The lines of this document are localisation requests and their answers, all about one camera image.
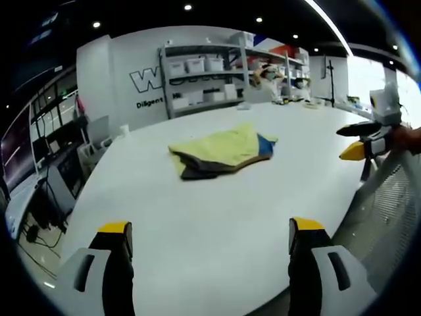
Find black tripod stand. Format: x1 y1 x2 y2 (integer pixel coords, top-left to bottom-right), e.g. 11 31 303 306
324 55 339 108

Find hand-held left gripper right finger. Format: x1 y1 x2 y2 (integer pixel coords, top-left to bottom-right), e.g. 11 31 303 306
287 217 379 316

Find person's right hand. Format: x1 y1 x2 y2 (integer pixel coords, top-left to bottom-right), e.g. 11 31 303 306
387 124 421 157

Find grey metal storage shelf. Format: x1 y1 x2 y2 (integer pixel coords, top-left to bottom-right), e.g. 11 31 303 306
158 31 310 119

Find white storage bin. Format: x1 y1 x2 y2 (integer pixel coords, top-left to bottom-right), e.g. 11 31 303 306
204 55 224 72
167 59 187 76
185 57 207 74

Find perforated metal panel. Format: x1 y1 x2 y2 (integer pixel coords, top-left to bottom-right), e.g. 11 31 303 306
332 151 418 290

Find dark monitor screen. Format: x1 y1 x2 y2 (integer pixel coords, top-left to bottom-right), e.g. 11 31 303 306
0 107 36 194

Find black cables on floor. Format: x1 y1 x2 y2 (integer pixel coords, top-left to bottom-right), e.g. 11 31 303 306
19 174 68 251

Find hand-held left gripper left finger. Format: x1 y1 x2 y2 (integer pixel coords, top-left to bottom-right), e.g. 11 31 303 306
56 221 135 316

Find yellow blue grey garment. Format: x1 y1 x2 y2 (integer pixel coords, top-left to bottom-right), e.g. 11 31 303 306
168 122 279 180

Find white office chair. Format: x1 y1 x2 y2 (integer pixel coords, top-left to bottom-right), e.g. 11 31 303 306
78 115 114 155

